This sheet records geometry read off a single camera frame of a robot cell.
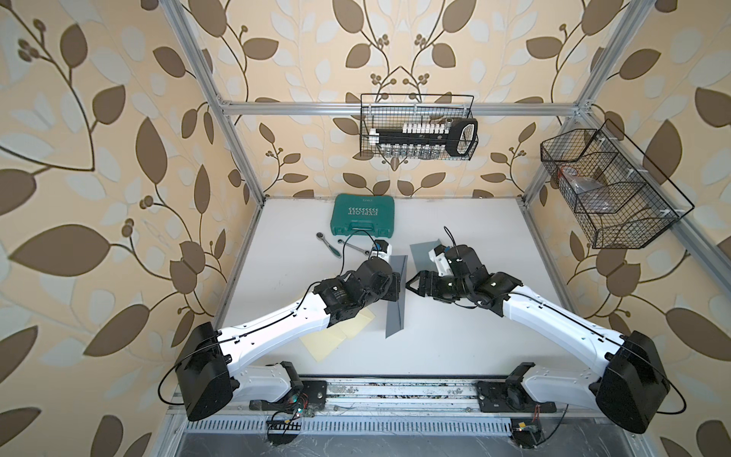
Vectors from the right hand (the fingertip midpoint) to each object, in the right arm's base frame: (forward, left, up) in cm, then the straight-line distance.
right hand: (414, 288), depth 79 cm
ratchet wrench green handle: (+30, +32, -13) cm, 45 cm away
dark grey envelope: (-5, +6, -3) cm, 8 cm away
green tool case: (+37, +15, -9) cm, 41 cm away
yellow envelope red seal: (-9, +28, -15) cm, 33 cm away
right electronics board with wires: (-33, -27, -18) cm, 46 cm away
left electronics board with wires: (-29, +36, -17) cm, 49 cm away
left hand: (+1, +5, +6) cm, 8 cm away
